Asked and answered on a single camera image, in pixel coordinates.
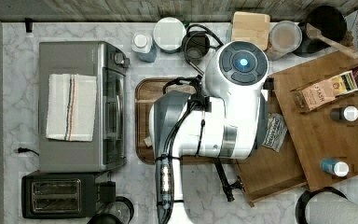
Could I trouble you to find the white-capped blue bottle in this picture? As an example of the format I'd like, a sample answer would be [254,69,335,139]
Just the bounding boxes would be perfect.
[131,33,157,63]

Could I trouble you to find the black utensil crock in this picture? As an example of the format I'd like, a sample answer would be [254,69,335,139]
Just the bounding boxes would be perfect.
[294,6,347,57]

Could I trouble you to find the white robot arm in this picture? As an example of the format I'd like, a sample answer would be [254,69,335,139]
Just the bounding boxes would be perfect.
[149,41,269,224]

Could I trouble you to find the glass jar with black lid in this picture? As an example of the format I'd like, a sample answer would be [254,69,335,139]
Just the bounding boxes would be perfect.
[87,196,134,224]

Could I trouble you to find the black power cord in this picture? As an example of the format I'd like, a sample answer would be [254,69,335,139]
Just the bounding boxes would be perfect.
[14,147,40,157]

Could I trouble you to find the white-lidded round container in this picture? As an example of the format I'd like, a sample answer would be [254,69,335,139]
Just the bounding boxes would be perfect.
[153,17,186,53]

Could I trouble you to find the black slot toaster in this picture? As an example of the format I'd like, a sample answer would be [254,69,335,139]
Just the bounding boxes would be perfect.
[21,171,116,219]

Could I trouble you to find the silver toaster oven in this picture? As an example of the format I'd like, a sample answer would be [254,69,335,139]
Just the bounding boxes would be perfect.
[38,41,130,173]

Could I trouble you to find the wooden cabinet top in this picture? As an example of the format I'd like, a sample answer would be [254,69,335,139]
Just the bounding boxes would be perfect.
[272,51,358,191]

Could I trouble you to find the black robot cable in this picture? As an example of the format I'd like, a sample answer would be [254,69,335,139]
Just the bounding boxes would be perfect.
[159,23,225,160]

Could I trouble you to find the black wall clip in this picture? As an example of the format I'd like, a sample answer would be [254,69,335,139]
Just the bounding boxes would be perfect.
[24,18,34,34]

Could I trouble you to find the dark grey spice shaker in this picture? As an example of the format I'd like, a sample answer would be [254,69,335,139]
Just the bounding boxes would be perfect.
[330,105,358,122]

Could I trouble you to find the small wooden block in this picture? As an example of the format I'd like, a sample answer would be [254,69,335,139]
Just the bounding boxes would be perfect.
[144,136,152,147]

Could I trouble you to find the wooden drawer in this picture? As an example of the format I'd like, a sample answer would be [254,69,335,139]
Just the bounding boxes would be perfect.
[235,90,308,207]

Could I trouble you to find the striped white dish towel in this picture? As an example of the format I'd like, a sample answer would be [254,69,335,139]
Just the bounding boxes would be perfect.
[45,74,97,142]

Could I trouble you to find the dark wooden tray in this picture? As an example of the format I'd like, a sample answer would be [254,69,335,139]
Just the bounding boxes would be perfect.
[134,77,241,165]

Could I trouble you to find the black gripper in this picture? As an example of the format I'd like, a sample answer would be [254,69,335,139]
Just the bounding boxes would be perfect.
[213,158,243,203]

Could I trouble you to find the clear-lidded plastic jar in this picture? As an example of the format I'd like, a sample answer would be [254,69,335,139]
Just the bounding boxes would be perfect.
[265,21,302,61]

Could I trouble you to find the wooden-lidded green container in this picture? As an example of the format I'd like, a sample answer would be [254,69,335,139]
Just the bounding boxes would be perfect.
[231,11,270,50]

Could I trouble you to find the black mug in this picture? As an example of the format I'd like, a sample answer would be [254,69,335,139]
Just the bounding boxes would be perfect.
[182,31,210,65]

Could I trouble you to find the paper towel roll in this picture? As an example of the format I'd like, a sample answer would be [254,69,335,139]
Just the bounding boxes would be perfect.
[295,187,358,224]

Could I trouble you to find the tea bag packet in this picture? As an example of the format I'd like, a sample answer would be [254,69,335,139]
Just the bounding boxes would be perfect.
[262,113,287,152]

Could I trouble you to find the wooden tea bag caddy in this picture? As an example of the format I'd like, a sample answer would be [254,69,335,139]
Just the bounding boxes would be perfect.
[291,66,358,113]

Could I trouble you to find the blue salt shaker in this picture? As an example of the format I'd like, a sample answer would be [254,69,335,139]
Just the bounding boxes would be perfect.
[321,159,350,177]

